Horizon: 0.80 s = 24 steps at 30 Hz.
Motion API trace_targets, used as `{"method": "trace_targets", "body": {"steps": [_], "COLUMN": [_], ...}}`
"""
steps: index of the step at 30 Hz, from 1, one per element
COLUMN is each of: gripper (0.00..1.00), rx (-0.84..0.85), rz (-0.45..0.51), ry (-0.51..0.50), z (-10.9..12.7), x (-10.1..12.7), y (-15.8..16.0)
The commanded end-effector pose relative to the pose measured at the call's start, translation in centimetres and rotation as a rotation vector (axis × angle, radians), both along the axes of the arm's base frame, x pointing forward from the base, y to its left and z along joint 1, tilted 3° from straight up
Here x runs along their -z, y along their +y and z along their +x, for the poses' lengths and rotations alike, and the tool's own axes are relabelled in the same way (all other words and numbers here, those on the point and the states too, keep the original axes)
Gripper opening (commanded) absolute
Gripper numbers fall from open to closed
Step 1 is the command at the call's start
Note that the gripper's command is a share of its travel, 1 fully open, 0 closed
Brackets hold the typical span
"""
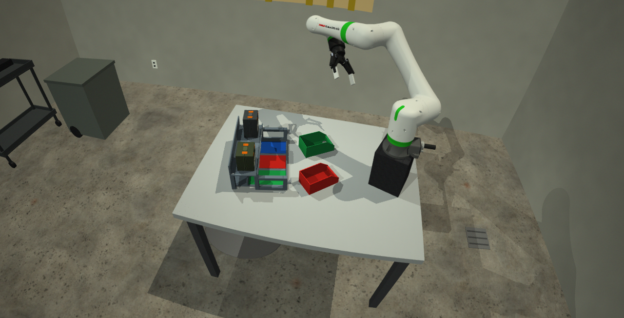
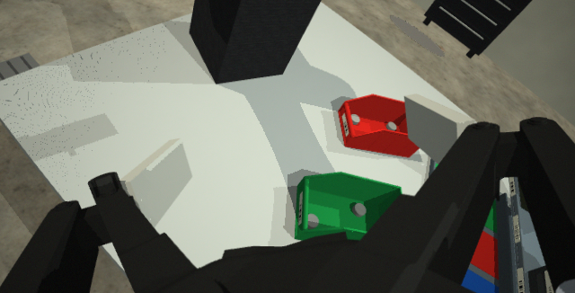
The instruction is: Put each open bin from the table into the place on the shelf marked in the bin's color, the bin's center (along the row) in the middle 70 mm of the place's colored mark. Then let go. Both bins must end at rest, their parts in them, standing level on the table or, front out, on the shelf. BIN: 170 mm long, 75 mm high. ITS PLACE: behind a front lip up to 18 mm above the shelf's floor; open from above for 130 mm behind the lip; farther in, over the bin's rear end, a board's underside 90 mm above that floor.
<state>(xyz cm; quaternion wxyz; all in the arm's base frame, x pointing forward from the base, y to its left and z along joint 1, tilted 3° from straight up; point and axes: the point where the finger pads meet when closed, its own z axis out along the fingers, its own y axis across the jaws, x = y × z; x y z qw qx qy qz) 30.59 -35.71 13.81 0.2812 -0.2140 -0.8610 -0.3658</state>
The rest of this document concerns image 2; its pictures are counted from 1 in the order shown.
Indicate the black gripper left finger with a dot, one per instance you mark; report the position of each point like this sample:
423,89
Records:
61,255

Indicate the green bin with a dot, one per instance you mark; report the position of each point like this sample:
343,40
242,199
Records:
332,197

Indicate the red bin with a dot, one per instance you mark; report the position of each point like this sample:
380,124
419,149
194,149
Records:
375,112

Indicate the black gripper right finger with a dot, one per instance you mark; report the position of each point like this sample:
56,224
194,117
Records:
447,215

